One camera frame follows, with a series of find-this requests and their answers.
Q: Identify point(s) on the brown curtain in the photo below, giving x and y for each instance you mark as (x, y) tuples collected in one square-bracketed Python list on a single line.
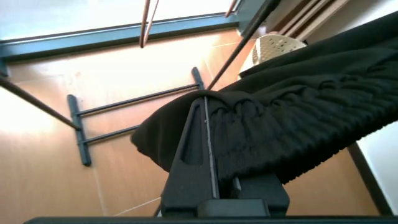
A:
[(311, 18)]

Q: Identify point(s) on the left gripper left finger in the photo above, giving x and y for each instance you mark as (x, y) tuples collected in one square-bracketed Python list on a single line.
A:
[(192, 183)]

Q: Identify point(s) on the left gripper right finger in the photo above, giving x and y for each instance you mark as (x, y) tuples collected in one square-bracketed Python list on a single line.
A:
[(261, 189)]

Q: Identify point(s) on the white laundry basket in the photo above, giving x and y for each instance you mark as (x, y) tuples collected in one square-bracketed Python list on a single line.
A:
[(273, 46)]

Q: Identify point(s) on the black clothes rack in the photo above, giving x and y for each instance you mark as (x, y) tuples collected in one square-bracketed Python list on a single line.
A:
[(80, 130)]

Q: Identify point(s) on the window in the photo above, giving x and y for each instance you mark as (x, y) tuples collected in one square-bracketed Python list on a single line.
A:
[(93, 36)]

